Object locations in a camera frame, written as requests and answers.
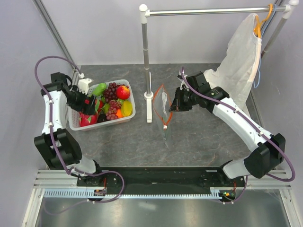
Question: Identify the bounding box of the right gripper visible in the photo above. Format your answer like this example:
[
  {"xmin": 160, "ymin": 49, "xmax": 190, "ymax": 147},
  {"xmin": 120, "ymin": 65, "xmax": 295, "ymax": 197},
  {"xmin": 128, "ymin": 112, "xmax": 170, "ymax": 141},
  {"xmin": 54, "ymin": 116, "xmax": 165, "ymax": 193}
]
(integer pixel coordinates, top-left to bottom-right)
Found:
[{"xmin": 169, "ymin": 87, "xmax": 199, "ymax": 112}]

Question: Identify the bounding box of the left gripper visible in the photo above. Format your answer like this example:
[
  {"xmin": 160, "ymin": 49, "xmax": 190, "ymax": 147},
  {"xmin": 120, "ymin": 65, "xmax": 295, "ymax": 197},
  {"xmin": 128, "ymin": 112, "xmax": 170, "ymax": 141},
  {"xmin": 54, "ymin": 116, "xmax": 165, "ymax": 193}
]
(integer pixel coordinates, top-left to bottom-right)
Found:
[{"xmin": 66, "ymin": 86, "xmax": 96, "ymax": 116}]

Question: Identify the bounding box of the clear zip top bag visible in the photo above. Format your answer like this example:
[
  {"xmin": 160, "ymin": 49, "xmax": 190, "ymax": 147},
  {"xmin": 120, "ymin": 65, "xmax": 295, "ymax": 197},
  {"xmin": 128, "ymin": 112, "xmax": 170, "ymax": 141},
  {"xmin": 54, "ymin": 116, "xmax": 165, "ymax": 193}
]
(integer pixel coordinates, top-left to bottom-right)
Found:
[{"xmin": 152, "ymin": 85, "xmax": 173, "ymax": 149}]

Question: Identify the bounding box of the red yellow apple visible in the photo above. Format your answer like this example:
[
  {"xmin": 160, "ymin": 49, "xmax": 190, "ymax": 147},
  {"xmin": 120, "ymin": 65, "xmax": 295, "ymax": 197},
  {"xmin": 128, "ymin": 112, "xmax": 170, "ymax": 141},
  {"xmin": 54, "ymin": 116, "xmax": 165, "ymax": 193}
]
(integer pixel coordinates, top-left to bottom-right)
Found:
[{"xmin": 116, "ymin": 85, "xmax": 130, "ymax": 100}]

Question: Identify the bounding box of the purple grape bunch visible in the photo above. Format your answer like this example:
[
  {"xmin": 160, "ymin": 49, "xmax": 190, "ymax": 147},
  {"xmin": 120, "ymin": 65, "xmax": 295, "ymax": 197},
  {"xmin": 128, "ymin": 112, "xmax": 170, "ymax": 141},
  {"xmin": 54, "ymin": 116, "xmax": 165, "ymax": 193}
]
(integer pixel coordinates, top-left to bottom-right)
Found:
[
  {"xmin": 103, "ymin": 82, "xmax": 122, "ymax": 103},
  {"xmin": 103, "ymin": 100, "xmax": 122, "ymax": 121}
]

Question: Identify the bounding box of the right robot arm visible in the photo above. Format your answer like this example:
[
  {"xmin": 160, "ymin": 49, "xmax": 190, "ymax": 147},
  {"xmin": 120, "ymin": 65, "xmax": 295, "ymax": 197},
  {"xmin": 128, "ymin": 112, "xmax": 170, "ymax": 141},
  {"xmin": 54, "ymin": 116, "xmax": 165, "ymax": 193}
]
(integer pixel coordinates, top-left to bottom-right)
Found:
[{"xmin": 169, "ymin": 72, "xmax": 286, "ymax": 186}]

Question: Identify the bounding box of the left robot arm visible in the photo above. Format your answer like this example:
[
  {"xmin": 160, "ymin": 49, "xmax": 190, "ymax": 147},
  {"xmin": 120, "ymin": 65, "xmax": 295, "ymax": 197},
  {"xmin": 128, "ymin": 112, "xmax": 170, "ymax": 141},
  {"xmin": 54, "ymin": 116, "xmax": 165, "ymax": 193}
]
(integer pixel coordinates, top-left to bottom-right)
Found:
[{"xmin": 34, "ymin": 72, "xmax": 104, "ymax": 186}]

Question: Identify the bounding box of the dark brown fruit toy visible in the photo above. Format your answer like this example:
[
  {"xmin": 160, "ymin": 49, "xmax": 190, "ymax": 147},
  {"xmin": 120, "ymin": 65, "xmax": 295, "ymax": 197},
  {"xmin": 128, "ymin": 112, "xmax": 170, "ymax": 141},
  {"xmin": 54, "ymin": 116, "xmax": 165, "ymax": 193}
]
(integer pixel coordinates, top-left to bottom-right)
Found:
[{"xmin": 97, "ymin": 113, "xmax": 108, "ymax": 123}]

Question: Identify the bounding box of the white plastic basket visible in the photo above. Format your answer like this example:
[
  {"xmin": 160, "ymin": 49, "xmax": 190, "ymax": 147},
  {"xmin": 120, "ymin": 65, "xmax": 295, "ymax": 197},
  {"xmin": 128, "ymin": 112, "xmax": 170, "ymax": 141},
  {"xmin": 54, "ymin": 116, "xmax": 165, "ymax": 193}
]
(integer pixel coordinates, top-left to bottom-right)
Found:
[{"xmin": 68, "ymin": 79, "xmax": 135, "ymax": 131}]

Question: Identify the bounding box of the orange fruit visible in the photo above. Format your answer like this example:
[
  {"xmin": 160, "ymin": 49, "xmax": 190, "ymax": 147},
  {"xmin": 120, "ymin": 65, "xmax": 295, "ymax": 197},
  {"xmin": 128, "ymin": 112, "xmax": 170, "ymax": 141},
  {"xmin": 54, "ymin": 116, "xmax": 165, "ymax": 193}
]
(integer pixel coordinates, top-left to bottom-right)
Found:
[{"xmin": 116, "ymin": 109, "xmax": 123, "ymax": 118}]

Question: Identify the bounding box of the yellow star fruit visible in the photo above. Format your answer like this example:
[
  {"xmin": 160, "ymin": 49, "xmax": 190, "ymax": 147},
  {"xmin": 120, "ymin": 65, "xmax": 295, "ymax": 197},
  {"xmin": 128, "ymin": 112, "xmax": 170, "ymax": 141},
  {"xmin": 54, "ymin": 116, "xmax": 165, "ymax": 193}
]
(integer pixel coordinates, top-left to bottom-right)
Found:
[{"xmin": 121, "ymin": 100, "xmax": 133, "ymax": 117}]

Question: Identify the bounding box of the white shirt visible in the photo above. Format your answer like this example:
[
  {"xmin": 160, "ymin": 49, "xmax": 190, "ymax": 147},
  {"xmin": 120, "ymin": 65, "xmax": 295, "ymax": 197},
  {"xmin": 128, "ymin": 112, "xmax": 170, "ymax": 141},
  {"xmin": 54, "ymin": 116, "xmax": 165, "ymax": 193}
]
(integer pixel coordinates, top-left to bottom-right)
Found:
[{"xmin": 204, "ymin": 13, "xmax": 262, "ymax": 112}]

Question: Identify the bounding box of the orange hanger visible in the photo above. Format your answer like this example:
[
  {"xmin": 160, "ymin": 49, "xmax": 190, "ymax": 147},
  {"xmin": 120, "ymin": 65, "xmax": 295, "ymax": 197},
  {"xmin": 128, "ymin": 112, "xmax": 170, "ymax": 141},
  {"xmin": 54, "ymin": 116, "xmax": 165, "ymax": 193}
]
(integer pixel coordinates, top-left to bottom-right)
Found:
[{"xmin": 253, "ymin": 3, "xmax": 274, "ymax": 38}]

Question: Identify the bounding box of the blue hanger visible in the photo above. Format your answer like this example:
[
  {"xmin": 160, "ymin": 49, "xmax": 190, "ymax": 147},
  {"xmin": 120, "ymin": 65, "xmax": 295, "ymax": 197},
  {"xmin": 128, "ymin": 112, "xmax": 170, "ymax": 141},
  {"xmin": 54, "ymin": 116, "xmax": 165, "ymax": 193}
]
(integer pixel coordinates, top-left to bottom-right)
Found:
[{"xmin": 253, "ymin": 4, "xmax": 277, "ymax": 88}]

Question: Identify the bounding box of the silver clothes rack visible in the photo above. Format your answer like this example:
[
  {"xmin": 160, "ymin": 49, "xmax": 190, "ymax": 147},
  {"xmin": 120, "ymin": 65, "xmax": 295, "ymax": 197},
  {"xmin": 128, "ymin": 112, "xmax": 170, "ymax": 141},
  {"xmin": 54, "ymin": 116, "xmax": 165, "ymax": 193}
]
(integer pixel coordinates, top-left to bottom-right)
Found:
[{"xmin": 139, "ymin": 0, "xmax": 299, "ymax": 123}]

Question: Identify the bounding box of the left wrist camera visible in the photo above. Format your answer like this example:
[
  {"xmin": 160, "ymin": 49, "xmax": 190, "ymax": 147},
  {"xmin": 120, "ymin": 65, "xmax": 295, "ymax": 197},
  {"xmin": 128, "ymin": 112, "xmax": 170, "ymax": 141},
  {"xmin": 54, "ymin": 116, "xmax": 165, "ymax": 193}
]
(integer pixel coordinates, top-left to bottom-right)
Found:
[{"xmin": 77, "ymin": 73, "xmax": 93, "ymax": 95}]

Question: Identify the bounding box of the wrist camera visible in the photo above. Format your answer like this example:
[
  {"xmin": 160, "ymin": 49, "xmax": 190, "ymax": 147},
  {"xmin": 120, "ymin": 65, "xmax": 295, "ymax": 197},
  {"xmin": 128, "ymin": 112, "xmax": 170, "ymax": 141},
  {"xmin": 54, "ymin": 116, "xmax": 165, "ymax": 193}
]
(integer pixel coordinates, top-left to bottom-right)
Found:
[
  {"xmin": 77, "ymin": 73, "xmax": 93, "ymax": 95},
  {"xmin": 177, "ymin": 75, "xmax": 189, "ymax": 90}
]

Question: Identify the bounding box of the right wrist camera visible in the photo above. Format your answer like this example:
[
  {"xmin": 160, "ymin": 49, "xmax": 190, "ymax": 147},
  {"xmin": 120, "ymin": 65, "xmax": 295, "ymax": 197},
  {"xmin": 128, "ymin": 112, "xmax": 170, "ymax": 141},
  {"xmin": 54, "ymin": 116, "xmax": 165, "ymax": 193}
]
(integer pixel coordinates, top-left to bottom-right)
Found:
[{"xmin": 177, "ymin": 75, "xmax": 189, "ymax": 90}]

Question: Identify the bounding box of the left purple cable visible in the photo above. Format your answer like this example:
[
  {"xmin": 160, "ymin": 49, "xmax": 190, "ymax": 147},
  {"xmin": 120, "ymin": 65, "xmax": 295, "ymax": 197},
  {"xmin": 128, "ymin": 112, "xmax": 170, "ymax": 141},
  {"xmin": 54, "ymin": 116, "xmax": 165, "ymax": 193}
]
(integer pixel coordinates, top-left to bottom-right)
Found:
[{"xmin": 34, "ymin": 56, "xmax": 83, "ymax": 175}]

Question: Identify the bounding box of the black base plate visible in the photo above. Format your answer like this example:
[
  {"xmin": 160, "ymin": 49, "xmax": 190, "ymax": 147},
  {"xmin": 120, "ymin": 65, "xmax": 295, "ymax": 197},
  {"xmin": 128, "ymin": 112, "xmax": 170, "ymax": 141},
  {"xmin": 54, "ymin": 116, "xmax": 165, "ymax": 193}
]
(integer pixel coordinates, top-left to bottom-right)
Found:
[{"xmin": 77, "ymin": 167, "xmax": 245, "ymax": 194}]

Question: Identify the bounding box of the white cable duct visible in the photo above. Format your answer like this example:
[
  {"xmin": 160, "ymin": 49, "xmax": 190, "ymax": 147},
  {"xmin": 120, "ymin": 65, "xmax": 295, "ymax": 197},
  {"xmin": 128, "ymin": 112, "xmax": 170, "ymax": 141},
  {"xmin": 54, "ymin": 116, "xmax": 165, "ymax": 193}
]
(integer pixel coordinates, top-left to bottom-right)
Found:
[{"xmin": 44, "ymin": 188, "xmax": 223, "ymax": 200}]

